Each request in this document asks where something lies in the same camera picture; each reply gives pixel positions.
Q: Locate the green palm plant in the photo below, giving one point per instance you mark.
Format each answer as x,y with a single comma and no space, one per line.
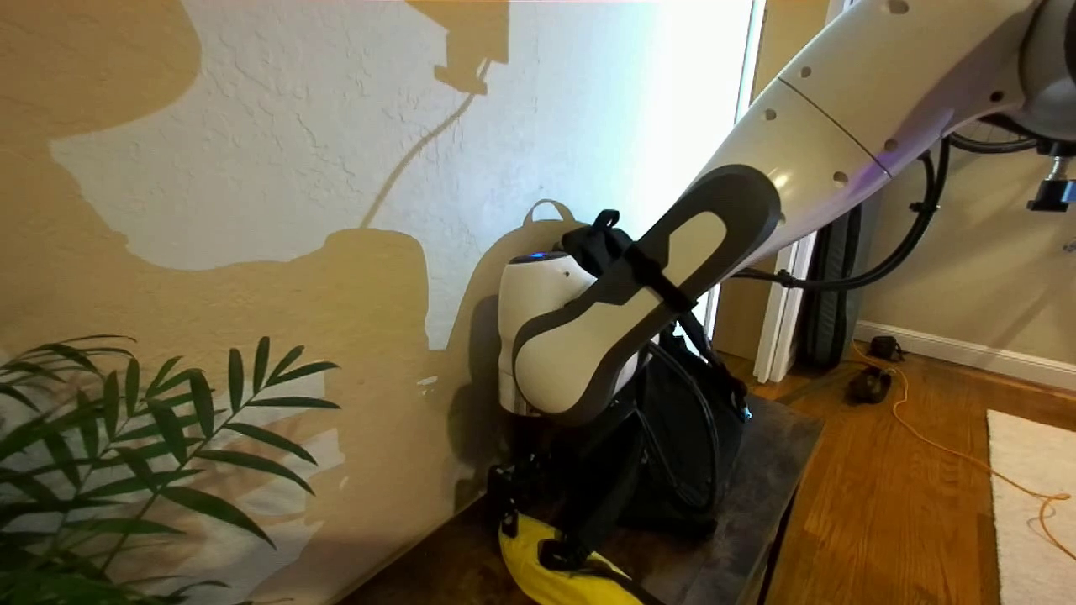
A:
106,457

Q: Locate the white rug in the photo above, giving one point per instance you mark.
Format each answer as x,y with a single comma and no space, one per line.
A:
1035,508

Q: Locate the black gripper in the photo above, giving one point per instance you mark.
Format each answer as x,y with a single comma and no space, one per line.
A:
527,479

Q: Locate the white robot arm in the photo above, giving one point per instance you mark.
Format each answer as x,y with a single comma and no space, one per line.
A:
879,90

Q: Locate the yellow banana purse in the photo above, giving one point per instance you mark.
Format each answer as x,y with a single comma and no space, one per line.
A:
527,553

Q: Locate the black shoe on floor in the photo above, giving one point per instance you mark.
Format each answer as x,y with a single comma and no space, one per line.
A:
870,386

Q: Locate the black backpack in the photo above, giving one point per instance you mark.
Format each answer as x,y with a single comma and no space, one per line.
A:
656,460

